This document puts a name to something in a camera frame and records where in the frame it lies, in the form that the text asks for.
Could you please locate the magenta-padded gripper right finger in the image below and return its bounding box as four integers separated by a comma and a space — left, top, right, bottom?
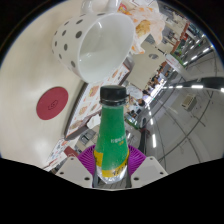
127, 144, 169, 189

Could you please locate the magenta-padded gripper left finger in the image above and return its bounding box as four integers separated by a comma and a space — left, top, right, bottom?
54, 144, 98, 188

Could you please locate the green drink bottle black cap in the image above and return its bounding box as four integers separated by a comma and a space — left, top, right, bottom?
93, 84, 131, 185

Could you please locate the crumpled white napkin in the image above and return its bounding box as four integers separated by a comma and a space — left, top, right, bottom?
87, 114, 102, 130

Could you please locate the flat round red coaster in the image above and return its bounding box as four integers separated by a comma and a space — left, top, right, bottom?
35, 86, 70, 121

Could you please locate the printed paper tray liner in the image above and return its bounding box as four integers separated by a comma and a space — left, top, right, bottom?
68, 64, 131, 136

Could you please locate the ceiling air conditioner unit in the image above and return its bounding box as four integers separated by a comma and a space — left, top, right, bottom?
180, 94, 198, 111

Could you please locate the group of ceiling lights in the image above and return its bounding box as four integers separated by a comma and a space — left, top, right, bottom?
146, 46, 224, 151

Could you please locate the beige wooden chair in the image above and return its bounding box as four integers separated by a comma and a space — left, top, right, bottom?
125, 41, 168, 91

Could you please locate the white polka dot mug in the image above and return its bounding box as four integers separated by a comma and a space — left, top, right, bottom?
51, 0, 136, 84

